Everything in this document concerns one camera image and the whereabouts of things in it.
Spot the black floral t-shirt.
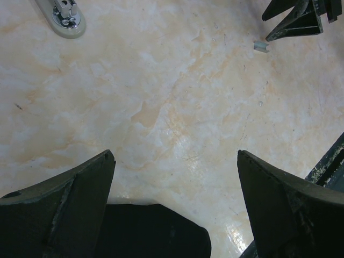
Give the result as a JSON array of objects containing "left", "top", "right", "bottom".
[{"left": 95, "top": 204, "right": 212, "bottom": 257}]

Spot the black silver stapler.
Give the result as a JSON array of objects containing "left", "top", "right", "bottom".
[{"left": 35, "top": 0, "right": 86, "bottom": 39}]

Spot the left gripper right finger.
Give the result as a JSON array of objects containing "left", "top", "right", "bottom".
[{"left": 236, "top": 149, "right": 344, "bottom": 258}]

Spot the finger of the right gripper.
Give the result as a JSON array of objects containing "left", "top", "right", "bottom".
[
  {"left": 266, "top": 1, "right": 323, "bottom": 41},
  {"left": 262, "top": 1, "right": 309, "bottom": 20}
]

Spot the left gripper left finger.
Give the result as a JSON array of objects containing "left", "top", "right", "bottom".
[{"left": 1, "top": 150, "right": 116, "bottom": 257}]

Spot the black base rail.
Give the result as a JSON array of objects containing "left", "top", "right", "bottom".
[{"left": 239, "top": 131, "right": 344, "bottom": 258}]

